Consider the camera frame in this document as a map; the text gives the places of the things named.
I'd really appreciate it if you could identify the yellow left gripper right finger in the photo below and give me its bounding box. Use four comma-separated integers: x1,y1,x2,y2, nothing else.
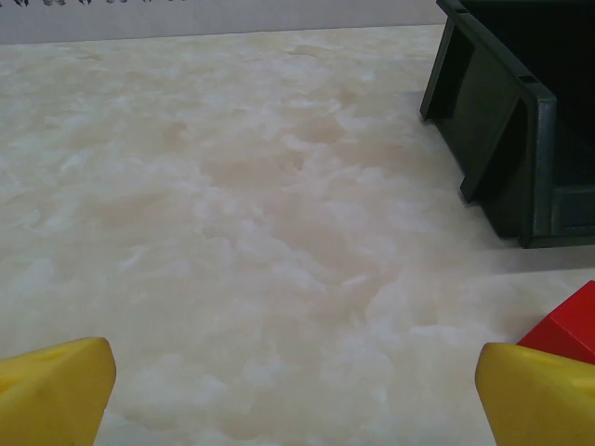
475,342,595,446

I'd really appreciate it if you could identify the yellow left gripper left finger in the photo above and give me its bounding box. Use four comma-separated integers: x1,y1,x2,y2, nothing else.
0,337,117,446

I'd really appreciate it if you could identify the red lego brick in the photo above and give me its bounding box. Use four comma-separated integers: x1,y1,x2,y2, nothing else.
516,280,595,366

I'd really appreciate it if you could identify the black plastic bin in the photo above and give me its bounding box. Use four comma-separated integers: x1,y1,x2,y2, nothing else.
418,0,595,250

